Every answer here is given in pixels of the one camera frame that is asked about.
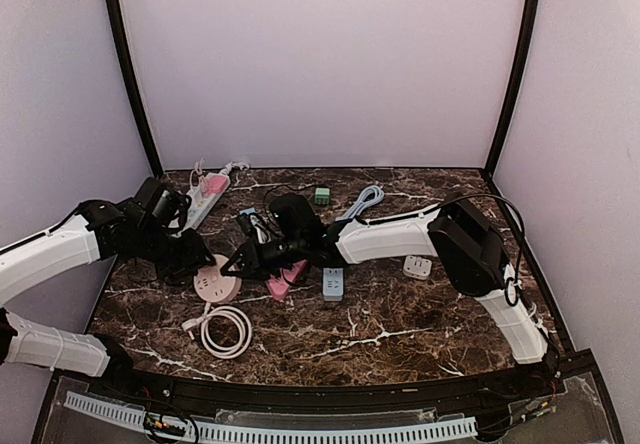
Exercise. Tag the pink plug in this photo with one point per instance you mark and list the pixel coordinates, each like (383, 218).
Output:
(212, 183)

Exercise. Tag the left black frame post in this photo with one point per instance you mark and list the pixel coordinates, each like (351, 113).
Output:
(129, 77)

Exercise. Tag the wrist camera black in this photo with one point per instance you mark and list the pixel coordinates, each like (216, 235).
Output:
(293, 217)
(163, 205)

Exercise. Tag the right black frame post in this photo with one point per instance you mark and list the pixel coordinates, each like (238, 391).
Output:
(516, 76)

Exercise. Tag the white slotted cable duct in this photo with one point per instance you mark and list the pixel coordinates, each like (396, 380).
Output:
(253, 427)

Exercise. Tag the black frame post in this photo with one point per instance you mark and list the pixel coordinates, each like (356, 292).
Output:
(516, 76)
(129, 77)

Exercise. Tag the pink triangular power strip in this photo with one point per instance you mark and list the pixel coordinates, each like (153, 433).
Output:
(280, 286)

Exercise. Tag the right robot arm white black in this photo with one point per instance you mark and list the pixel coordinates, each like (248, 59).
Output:
(470, 248)

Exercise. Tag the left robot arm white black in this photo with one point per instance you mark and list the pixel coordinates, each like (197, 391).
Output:
(95, 231)

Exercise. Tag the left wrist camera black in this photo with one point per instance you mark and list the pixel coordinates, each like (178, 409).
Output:
(163, 205)

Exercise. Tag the pink round power socket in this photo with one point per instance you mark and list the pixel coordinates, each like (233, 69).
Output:
(213, 287)

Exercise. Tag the blue grey power strip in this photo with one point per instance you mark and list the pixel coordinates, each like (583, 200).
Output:
(333, 278)

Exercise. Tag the white square plug adapter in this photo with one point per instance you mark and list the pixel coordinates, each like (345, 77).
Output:
(417, 267)

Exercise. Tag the green charger plug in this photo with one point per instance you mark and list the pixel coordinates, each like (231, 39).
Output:
(322, 196)

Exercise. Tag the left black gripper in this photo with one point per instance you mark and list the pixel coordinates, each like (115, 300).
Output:
(193, 261)

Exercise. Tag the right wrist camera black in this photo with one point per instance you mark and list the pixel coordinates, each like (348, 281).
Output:
(293, 217)

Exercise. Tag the long white power strip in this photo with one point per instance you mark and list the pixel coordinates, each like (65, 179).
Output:
(201, 205)

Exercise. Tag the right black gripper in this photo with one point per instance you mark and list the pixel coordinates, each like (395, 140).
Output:
(254, 261)

